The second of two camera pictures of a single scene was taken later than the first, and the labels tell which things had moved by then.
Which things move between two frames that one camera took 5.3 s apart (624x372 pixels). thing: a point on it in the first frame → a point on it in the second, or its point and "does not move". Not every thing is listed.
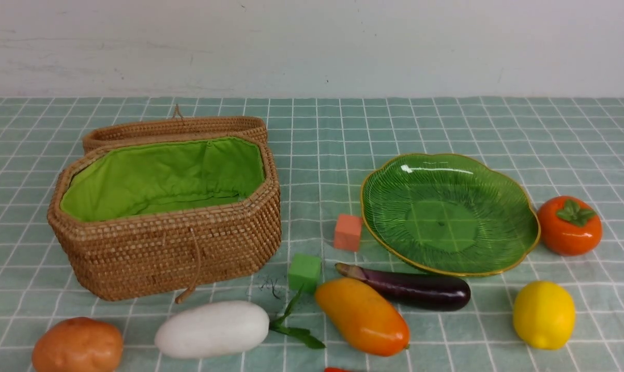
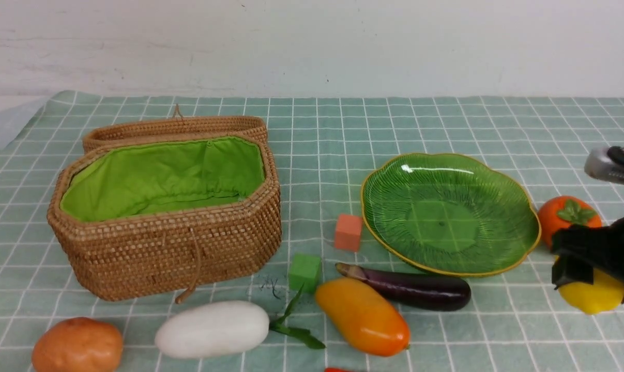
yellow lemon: [544, 315] → [606, 293]
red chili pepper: [332, 369] does not move
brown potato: [79, 344] does not move
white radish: [212, 329] does not move
